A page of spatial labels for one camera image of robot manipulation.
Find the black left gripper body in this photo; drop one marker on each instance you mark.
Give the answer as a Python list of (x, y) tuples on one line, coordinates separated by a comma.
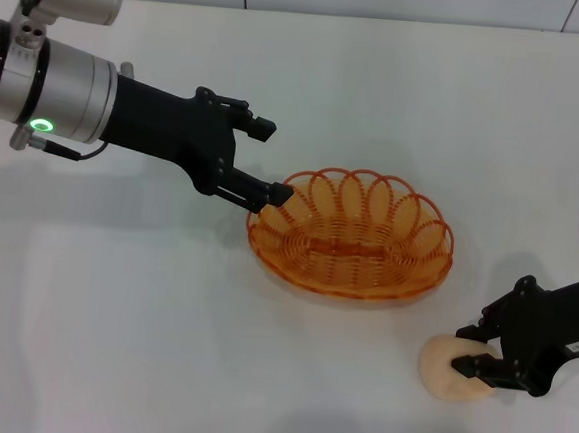
[(176, 127)]

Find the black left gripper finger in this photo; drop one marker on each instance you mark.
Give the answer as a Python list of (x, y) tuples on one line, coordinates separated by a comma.
[(251, 191), (261, 128)]

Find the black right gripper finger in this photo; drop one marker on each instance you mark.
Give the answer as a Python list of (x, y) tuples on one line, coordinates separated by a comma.
[(481, 333), (488, 370)]

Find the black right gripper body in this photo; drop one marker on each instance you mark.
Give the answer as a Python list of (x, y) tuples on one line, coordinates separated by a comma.
[(541, 326)]

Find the round tan bread bun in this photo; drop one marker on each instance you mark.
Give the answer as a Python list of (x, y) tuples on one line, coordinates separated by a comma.
[(440, 369)]

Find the orange plastic woven basket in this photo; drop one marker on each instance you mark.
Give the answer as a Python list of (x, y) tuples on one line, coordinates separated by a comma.
[(352, 251)]

